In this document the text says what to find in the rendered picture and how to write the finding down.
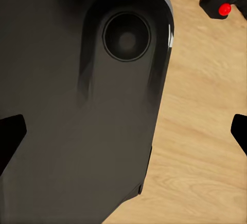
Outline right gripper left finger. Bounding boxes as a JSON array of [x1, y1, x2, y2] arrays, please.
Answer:
[[0, 114, 27, 176]]

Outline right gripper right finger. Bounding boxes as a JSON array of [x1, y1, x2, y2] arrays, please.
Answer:
[[231, 114, 247, 154]]

